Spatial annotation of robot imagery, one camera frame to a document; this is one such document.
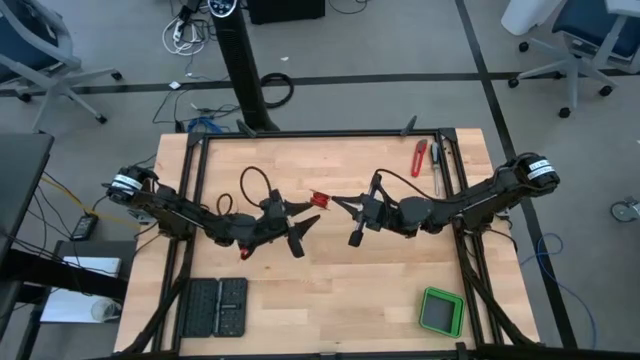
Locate clear plastic cup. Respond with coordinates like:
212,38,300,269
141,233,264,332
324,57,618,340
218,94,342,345
90,298,123,323

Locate grey handled screwdriver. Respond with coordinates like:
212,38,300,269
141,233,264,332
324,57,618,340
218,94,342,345
430,141,444,197

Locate white trash bin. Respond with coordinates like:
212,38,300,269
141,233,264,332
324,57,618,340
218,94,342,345
500,0,564,37

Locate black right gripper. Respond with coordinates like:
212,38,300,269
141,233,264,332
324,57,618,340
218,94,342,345
331,173,396,247

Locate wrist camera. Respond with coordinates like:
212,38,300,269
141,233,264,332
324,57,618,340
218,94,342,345
259,197,285,224
368,197,396,221

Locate green square tray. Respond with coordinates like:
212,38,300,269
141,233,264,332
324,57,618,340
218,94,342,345
418,286,466,340

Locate grey blue office chair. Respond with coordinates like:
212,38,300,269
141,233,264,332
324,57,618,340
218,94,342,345
0,0,124,132
507,0,640,120

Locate long blue floor cable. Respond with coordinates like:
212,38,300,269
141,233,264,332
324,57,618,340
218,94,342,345
519,232,599,351

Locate tangled blue cable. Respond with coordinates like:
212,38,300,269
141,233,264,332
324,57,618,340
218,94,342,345
187,115,226,135

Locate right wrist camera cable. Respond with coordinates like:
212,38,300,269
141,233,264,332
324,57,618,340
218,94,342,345
374,168,441,201

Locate black aluminium table frame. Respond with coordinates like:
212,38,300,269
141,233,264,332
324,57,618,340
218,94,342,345
122,127,541,360

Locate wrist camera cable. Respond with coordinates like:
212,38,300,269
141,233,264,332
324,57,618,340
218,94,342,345
239,166,275,209
374,168,441,201

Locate black bit set case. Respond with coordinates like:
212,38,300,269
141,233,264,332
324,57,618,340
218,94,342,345
180,277,249,339

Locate black power adapter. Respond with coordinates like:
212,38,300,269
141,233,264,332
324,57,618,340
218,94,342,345
69,212,100,242

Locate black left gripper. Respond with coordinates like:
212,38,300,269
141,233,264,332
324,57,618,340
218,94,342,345
252,188,322,260

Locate black coiled floor cable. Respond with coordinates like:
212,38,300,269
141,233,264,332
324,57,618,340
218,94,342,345
259,72,295,110

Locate white flat box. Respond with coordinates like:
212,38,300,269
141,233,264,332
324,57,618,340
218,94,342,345
39,256,123,325

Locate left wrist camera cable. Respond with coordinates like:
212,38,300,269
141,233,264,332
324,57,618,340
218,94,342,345
239,166,275,209

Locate grey caster wheel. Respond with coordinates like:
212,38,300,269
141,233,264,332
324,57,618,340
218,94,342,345
609,196,640,224

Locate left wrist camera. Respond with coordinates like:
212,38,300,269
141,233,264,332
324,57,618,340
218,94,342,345
259,197,285,224

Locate red utility knife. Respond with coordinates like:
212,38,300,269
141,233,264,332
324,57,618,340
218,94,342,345
410,138,429,179

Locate yellow floor cable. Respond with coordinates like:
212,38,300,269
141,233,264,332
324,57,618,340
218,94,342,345
39,174,141,231

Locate black desk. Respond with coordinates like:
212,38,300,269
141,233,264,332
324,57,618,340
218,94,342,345
0,132,55,346

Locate black tower fan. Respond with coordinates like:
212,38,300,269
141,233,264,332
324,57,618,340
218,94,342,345
207,0,280,134

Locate black floor box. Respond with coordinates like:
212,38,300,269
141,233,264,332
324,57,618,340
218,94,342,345
247,0,326,26

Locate white power strip cords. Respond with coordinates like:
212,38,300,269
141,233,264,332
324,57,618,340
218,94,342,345
161,14,207,57

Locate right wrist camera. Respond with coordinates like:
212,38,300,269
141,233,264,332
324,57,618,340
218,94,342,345
368,197,396,221

